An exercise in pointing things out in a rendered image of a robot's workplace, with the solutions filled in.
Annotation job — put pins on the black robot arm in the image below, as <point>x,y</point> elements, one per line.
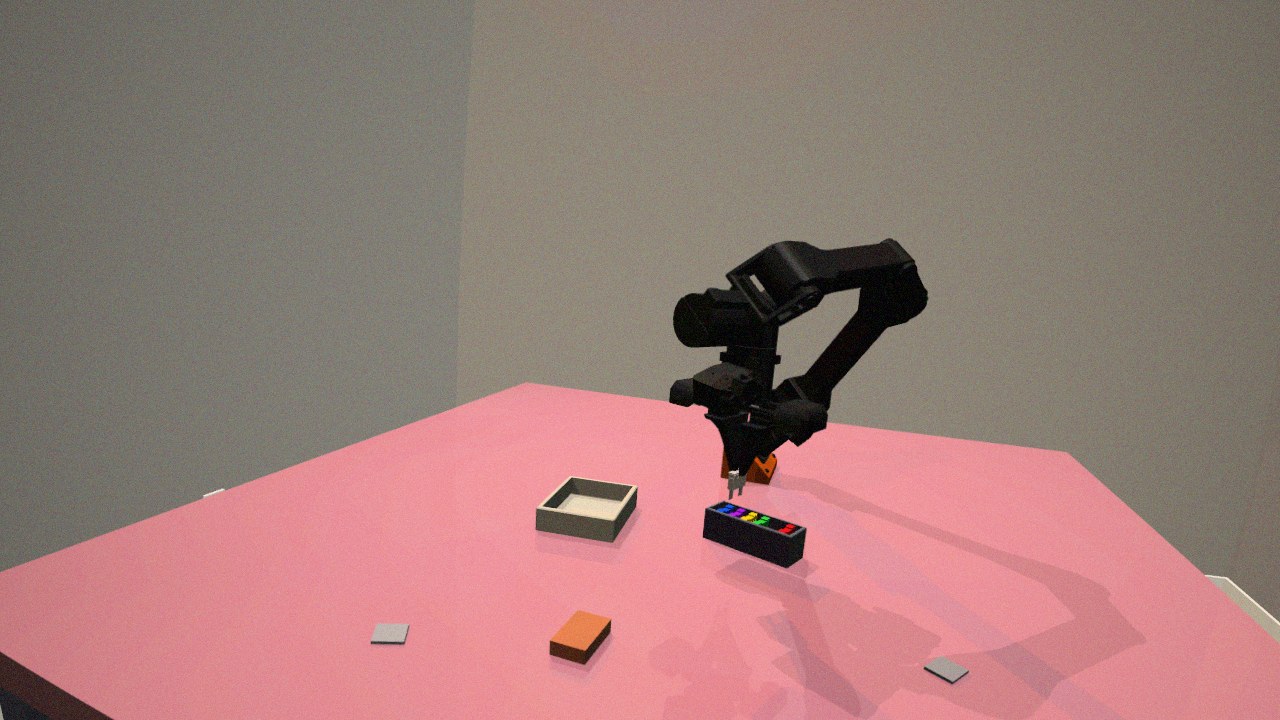
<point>796,276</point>

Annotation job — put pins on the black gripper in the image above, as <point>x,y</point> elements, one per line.
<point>742,440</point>

